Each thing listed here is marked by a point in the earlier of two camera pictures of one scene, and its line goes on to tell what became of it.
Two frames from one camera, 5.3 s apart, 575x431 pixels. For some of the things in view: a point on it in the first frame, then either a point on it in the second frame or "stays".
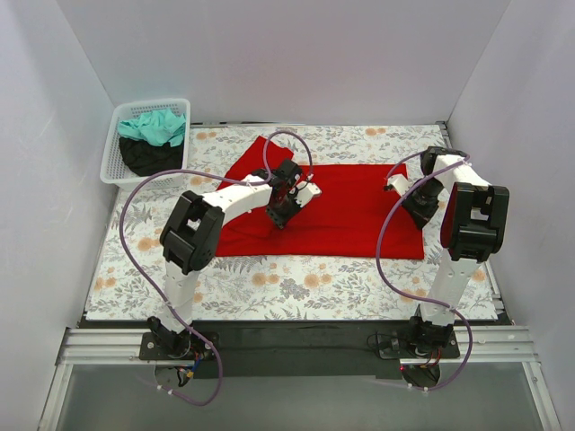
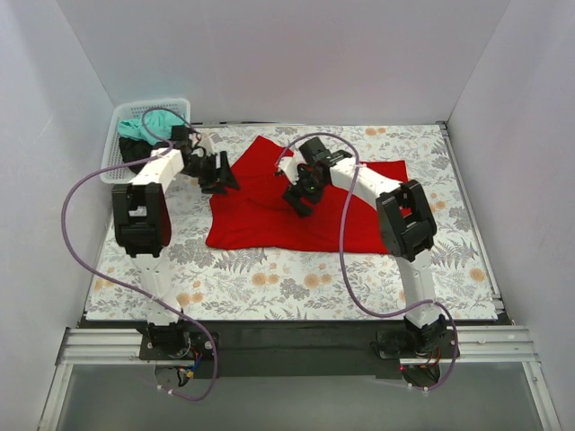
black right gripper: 418,210 → 301,197
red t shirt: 356,216 stays
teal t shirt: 155,127 stays
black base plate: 232,349 stays
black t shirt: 145,158 stays
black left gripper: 282,211 → 216,171
